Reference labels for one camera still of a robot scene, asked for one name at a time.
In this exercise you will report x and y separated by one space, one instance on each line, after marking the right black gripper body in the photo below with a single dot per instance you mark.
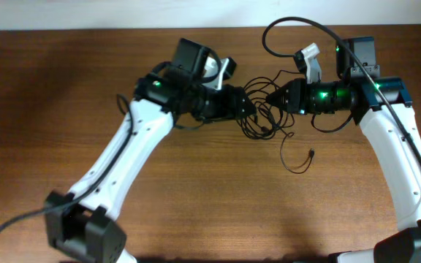
298 103

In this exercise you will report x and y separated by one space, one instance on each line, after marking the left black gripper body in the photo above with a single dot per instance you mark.
218 104

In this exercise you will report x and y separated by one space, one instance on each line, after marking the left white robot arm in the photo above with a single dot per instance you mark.
82 224

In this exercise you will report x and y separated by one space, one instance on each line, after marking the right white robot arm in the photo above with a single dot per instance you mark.
382 108

